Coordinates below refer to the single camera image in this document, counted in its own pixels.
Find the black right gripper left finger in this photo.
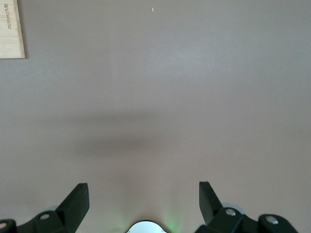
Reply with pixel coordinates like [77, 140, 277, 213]
[0, 183, 90, 233]

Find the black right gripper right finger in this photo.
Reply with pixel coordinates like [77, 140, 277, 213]
[194, 181, 299, 233]

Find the bamboo cutting board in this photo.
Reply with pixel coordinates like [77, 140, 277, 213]
[0, 0, 26, 59]

